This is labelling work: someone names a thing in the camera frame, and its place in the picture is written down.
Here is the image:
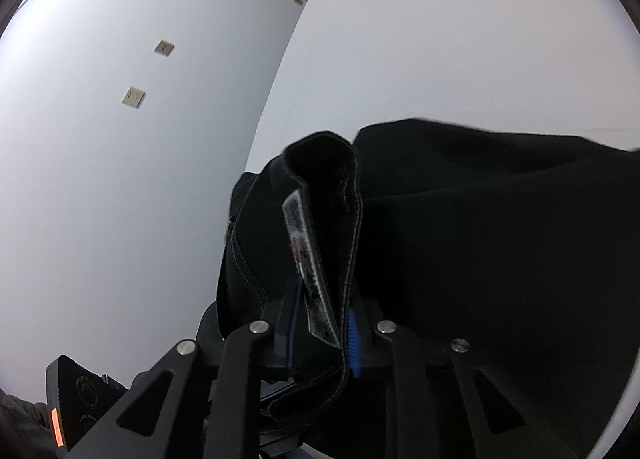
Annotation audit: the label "beige wall socket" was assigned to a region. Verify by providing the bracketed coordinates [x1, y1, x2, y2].
[122, 87, 145, 109]
[154, 41, 175, 57]

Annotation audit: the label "grey sleeve forearm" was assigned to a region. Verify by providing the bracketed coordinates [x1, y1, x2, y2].
[0, 391, 56, 459]

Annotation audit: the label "lower beige wall socket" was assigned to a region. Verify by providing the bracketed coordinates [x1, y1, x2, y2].
[122, 87, 145, 109]

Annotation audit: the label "upper beige wall socket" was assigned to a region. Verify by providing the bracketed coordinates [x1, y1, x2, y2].
[154, 41, 175, 57]

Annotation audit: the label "white bed sheet mattress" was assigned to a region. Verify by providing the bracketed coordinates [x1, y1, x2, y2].
[247, 0, 639, 458]

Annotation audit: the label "black jeans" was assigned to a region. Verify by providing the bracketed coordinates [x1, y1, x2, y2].
[217, 120, 639, 458]

